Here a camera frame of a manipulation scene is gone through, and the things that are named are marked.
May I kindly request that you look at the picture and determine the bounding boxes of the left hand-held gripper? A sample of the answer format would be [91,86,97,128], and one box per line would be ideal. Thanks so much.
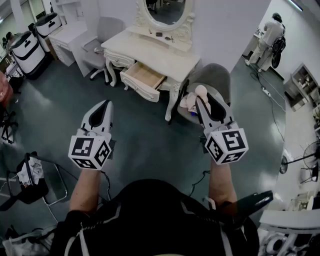
[67,99,117,172]

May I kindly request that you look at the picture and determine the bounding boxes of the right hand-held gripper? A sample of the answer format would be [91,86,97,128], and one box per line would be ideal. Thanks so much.
[194,94,250,166]

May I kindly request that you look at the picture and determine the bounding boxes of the small white wooden drawer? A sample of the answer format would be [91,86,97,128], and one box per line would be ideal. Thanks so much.
[119,60,168,103]

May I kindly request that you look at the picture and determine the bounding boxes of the person's right forearm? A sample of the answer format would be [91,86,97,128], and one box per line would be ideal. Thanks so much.
[208,158,238,208]

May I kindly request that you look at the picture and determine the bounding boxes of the person's left forearm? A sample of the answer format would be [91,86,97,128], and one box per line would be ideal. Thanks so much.
[68,164,103,213]

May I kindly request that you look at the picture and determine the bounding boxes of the white desk drawer front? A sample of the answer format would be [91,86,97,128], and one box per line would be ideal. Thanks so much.
[103,49,137,68]

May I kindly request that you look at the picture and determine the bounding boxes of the cream vanity dressing table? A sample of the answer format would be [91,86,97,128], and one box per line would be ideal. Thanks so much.
[100,24,202,123]

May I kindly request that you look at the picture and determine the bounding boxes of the pink cloth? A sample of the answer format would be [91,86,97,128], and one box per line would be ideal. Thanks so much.
[179,91,201,113]

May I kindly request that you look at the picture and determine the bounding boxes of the grey round chair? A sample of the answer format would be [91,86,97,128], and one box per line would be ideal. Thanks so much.
[176,63,232,126]

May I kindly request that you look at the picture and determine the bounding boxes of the chrome folding chair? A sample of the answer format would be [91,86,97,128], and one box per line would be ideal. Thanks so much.
[23,151,69,206]

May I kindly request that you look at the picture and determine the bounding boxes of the black standing fan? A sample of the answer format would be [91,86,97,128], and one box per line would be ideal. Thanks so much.
[279,140,320,175]

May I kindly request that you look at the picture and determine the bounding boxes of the light grey office chair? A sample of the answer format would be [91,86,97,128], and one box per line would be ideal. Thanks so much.
[81,16,125,86]

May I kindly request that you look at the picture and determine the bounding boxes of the white crumpled cloth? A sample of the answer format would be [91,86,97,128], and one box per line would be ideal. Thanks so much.
[17,158,45,187]

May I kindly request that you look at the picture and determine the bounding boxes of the grey shelf cabinet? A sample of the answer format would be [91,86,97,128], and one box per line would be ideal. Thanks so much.
[283,62,320,112]

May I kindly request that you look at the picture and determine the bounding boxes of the black flat device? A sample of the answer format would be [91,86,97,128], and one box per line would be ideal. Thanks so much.
[234,189,275,230]

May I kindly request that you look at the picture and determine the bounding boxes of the black fabric bag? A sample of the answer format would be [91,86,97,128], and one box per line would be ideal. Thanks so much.
[0,174,50,211]

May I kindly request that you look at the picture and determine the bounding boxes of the white bookshelf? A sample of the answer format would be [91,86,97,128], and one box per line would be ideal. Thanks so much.
[49,0,87,25]

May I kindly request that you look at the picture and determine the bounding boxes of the black stool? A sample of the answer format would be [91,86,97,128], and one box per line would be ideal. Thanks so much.
[299,162,320,185]

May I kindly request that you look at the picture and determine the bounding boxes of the person's black clothing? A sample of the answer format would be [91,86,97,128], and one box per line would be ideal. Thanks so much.
[49,178,261,256]

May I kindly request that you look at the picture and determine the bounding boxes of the white table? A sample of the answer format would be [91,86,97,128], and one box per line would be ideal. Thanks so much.
[258,209,320,235]

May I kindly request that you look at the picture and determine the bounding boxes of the group of white round devices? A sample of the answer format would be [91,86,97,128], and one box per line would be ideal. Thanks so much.
[259,231,320,256]

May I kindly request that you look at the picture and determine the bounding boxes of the grey cloth bag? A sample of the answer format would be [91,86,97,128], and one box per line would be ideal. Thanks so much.
[0,224,58,256]

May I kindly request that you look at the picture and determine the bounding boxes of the oval mirror white carved frame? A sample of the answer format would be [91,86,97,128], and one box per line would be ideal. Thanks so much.
[134,0,197,51]

